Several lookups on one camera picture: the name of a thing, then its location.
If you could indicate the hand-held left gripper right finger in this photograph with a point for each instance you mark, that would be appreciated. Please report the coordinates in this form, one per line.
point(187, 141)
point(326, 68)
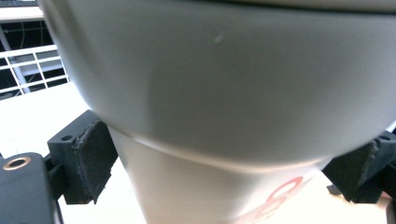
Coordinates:
point(364, 171)

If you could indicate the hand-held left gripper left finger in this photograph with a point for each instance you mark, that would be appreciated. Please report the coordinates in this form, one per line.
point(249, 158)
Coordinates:
point(90, 158)

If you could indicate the white cup with red print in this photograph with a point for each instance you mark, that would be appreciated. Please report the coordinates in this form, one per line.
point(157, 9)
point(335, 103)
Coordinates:
point(193, 193)

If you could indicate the plain white cup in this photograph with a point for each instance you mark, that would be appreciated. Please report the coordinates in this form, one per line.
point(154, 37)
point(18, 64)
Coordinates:
point(218, 81)

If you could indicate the white metal grid rack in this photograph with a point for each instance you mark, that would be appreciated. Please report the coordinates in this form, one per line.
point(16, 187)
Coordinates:
point(34, 67)

